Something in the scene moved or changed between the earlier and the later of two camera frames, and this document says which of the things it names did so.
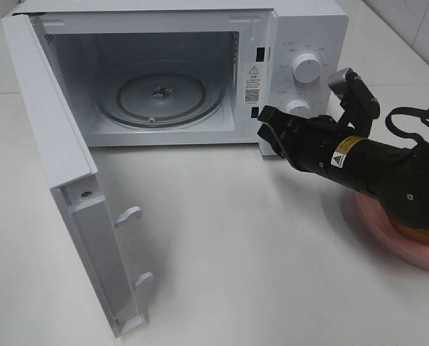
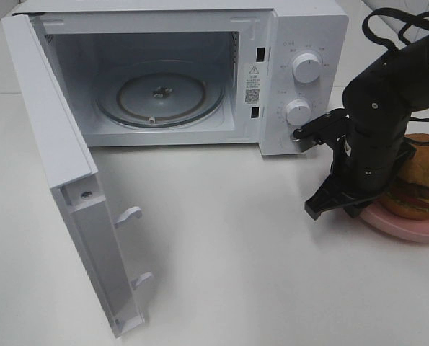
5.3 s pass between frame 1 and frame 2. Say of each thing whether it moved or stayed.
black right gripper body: moved
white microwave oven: stayed
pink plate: moved
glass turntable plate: stayed
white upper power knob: stayed
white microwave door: stayed
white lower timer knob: stayed
